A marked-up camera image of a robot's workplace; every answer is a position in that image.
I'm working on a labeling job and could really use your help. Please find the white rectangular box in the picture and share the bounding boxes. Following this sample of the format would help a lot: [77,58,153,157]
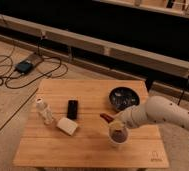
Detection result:
[57,117,78,136]

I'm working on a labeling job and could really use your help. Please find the black floor cables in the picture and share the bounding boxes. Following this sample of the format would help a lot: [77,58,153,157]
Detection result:
[0,43,69,90]

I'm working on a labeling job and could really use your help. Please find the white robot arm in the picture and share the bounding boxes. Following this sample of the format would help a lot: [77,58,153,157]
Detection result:
[115,96,189,131]

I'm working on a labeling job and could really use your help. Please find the black phone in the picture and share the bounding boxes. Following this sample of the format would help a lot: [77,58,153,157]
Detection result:
[67,100,78,120]

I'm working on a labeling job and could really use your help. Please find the dark ceramic bowl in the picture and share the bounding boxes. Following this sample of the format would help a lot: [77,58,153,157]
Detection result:
[109,87,140,111]

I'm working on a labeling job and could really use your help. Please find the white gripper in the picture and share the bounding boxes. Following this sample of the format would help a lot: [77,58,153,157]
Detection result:
[109,105,143,131]

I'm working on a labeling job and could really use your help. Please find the wooden table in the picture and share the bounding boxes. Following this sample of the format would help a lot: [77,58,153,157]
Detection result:
[13,79,169,168]

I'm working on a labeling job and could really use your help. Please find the clear plastic bottle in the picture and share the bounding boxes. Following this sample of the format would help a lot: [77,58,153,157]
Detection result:
[36,98,54,125]

